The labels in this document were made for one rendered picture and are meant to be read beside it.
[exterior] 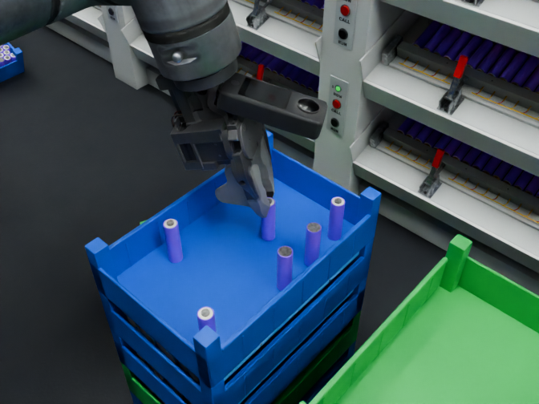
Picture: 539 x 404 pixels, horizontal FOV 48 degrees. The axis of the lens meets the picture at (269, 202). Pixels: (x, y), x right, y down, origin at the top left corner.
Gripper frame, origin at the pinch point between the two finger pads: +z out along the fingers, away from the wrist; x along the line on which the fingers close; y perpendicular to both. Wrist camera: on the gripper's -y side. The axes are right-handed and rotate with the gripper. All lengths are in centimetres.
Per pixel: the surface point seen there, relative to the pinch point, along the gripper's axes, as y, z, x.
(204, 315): 2.8, -0.9, 18.3
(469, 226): -23.0, 33.0, -27.9
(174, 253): 11.3, 1.5, 7.0
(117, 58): 64, 15, -78
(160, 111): 52, 26, -67
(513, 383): -27.2, 13.8, 15.5
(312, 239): -5.7, 2.5, 4.3
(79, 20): 76, 7, -87
